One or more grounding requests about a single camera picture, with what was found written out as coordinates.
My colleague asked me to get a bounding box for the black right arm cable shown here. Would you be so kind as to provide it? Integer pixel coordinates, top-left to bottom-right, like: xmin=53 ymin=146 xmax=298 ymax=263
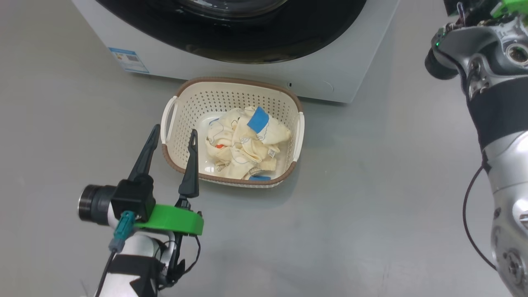
xmin=462 ymin=163 xmax=497 ymax=271

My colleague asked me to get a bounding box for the black round washer door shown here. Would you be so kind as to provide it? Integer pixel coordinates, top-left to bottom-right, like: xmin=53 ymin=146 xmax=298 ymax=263
xmin=95 ymin=0 xmax=368 ymax=64

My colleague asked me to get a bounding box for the white front-load washing machine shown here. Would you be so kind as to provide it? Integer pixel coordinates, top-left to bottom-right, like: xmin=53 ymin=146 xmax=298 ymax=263
xmin=71 ymin=0 xmax=401 ymax=104

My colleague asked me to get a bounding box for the cream garment with bear print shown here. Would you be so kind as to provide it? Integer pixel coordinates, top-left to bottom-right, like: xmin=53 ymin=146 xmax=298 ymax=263
xmin=205 ymin=120 xmax=278 ymax=181

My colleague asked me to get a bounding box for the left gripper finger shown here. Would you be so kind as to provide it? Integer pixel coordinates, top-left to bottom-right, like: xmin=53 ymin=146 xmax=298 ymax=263
xmin=128 ymin=124 xmax=161 ymax=182
xmin=178 ymin=129 xmax=200 ymax=198

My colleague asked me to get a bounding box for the teal left camera connector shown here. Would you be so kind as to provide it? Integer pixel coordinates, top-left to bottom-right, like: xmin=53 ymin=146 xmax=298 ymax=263
xmin=108 ymin=210 xmax=137 ymax=253

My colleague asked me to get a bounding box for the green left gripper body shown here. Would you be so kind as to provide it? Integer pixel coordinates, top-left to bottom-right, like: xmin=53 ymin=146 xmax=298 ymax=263
xmin=134 ymin=197 xmax=205 ymax=236

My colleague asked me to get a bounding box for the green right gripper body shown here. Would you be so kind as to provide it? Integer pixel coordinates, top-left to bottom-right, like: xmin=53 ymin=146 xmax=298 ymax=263
xmin=492 ymin=0 xmax=528 ymax=19

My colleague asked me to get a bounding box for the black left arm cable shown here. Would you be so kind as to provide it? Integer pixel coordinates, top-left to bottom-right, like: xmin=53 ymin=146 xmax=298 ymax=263
xmin=94 ymin=247 xmax=117 ymax=297

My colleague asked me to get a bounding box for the blue energy label sticker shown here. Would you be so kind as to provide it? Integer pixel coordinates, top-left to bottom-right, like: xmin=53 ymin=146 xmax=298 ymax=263
xmin=108 ymin=47 xmax=150 ymax=75

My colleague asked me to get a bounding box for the cream perforated laundry basket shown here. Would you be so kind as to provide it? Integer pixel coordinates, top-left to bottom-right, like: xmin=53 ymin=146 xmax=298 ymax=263
xmin=160 ymin=77 xmax=306 ymax=189

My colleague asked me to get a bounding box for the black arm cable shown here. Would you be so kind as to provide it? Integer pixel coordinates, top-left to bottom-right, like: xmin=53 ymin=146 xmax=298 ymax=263
xmin=94 ymin=247 xmax=117 ymax=297
xmin=462 ymin=163 xmax=497 ymax=271

